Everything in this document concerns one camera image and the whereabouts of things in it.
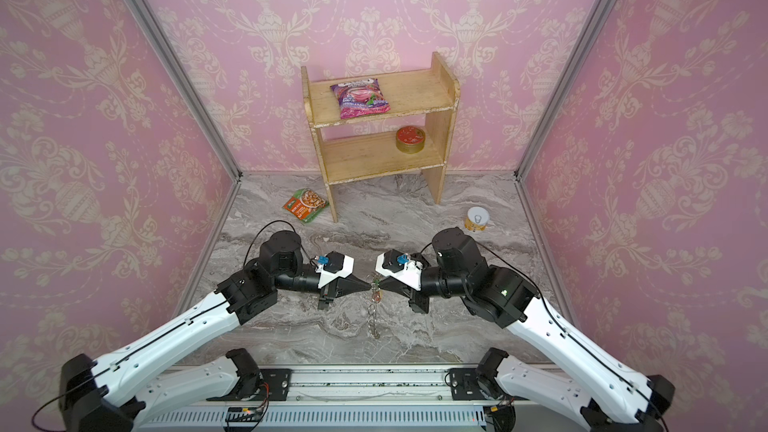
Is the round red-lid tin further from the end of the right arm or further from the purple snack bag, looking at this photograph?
the end of the right arm

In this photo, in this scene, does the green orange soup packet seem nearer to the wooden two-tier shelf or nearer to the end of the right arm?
the wooden two-tier shelf

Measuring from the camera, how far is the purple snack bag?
0.76 metres

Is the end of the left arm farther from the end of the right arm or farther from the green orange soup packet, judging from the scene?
the green orange soup packet

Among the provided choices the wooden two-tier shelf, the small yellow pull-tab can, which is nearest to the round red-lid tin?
the wooden two-tier shelf

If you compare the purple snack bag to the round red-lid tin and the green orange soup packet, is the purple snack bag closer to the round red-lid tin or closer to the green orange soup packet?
the round red-lid tin

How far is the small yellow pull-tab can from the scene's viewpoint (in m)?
1.02

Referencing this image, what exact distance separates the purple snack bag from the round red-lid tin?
0.21 meters

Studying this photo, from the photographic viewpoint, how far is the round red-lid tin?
990 millimetres

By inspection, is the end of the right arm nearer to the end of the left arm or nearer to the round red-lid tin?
the end of the left arm

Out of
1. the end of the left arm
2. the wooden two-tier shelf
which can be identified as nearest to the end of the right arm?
the end of the left arm

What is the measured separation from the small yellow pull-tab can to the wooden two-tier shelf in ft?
0.46

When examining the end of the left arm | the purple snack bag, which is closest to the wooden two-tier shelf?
the purple snack bag

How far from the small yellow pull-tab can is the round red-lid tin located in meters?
0.28

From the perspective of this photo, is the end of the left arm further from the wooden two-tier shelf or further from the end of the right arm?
the wooden two-tier shelf
